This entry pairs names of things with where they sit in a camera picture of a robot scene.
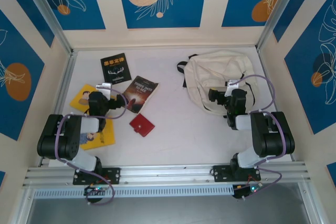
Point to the yellow book with seated man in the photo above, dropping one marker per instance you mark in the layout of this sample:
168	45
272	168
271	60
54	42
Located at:
78	100

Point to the yellow book with blue-haired figure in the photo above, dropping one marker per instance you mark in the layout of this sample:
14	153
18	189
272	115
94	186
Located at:
105	137

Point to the black book with antlers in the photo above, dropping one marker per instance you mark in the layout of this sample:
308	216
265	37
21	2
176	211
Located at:
115	69

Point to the cream canvas backpack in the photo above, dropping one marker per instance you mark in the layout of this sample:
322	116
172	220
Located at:
210	69

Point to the Three Days To See book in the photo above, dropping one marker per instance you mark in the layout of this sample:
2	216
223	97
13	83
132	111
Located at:
140	93

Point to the red leather wallet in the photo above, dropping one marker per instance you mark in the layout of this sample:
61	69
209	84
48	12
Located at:
141	124

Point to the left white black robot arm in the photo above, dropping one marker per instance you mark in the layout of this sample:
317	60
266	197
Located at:
65	142

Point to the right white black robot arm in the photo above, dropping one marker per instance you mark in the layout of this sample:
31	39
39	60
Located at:
273	140

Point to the blue panel with orange circle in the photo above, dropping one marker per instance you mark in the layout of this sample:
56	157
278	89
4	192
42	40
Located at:
15	51
309	90
236	3

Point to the left circuit board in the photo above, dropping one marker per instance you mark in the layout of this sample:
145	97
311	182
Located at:
95	189

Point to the circuit board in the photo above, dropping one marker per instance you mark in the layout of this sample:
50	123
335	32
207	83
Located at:
246	190
95	189

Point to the right circuit board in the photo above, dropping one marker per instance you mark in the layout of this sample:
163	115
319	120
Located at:
246	190

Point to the blue panel with cream circle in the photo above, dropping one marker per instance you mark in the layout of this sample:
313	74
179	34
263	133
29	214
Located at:
183	11

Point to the grey metal shelf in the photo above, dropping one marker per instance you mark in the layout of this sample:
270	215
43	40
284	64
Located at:
168	212

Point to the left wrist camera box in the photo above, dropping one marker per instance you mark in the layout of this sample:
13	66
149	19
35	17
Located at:
103	87

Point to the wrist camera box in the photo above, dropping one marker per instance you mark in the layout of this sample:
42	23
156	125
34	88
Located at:
232	84
103	87

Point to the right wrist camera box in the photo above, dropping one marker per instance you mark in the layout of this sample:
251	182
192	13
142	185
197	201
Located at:
232	84

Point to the right aluminium side rail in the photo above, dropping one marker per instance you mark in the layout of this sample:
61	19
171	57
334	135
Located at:
273	103

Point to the aluminium side rail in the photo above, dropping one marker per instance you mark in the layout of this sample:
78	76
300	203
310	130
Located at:
273	103
65	77

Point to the left aluminium side rail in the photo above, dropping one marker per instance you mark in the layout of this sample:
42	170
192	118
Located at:
65	77

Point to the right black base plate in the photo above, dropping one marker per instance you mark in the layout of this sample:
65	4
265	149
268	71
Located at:
220	172

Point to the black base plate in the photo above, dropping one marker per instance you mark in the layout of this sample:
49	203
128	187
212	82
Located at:
115	175
220	172

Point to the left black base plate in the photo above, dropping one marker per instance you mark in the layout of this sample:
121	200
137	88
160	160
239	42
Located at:
115	175

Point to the aluminium frame rail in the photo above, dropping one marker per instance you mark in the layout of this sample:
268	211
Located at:
168	172

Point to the right aluminium post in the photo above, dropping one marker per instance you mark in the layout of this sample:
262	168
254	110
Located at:
278	6

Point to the aluminium post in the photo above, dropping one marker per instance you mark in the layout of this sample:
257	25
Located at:
278	6
44	6

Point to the left aluminium post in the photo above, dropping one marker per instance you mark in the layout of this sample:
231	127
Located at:
44	6

